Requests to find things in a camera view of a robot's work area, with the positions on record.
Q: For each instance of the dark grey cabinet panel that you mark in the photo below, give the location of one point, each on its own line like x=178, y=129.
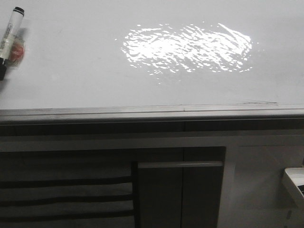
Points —
x=179, y=194

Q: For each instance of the white whiteboard marker pen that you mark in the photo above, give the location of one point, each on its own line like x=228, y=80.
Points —
x=8, y=38

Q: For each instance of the white plastic tray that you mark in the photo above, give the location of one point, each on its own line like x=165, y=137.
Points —
x=293, y=180

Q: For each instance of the dark slatted chair back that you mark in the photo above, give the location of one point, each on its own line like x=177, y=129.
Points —
x=94, y=196

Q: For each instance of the white glossy whiteboard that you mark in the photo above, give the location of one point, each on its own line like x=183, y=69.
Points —
x=120, y=53

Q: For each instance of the grey aluminium whiteboard frame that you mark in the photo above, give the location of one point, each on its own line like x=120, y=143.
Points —
x=159, y=113

